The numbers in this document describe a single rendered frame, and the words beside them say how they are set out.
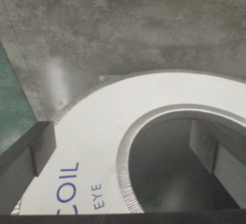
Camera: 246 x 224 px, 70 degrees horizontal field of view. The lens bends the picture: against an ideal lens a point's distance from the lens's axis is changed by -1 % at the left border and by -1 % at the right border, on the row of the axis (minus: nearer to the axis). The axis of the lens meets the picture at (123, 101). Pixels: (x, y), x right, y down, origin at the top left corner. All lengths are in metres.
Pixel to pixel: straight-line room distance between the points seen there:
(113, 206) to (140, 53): 0.92
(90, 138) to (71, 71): 0.78
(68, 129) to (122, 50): 0.68
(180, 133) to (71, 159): 0.51
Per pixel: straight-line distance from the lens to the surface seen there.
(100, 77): 1.30
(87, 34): 1.21
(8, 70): 1.60
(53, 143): 0.17
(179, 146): 0.97
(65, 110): 0.79
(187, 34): 1.19
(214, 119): 0.84
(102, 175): 0.58
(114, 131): 0.67
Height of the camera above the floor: 1.10
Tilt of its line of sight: 51 degrees down
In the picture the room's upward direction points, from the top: 172 degrees counter-clockwise
